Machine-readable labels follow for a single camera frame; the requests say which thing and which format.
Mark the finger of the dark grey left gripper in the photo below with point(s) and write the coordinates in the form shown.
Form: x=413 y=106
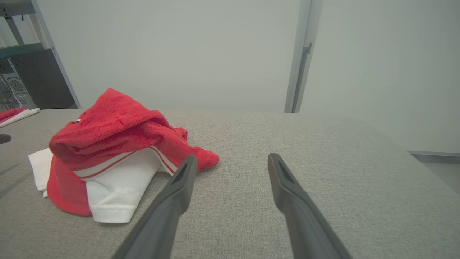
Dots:
x=4 y=139

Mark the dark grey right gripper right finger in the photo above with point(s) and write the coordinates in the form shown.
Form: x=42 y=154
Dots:
x=305 y=230

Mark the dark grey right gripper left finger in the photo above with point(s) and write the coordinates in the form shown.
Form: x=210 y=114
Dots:
x=161 y=223

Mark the red shorts with white trim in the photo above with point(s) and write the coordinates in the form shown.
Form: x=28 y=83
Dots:
x=9 y=114

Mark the red t-shirt with white sleeves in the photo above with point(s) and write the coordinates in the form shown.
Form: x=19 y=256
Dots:
x=115 y=126

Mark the white mesh computer case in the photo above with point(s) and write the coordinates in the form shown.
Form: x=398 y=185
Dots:
x=16 y=86

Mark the dark desk panel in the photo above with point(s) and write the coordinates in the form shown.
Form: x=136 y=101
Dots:
x=39 y=79

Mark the wide white partition panel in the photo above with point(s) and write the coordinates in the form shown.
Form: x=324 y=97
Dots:
x=179 y=54

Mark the narrow white partition panel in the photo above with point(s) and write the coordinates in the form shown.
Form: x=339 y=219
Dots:
x=388 y=72

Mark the slanted grey partition post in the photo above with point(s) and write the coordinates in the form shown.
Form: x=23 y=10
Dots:
x=54 y=54

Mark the grey desk frame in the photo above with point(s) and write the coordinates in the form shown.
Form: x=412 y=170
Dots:
x=16 y=7

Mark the grey double partition post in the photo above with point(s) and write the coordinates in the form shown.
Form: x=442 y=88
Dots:
x=303 y=54

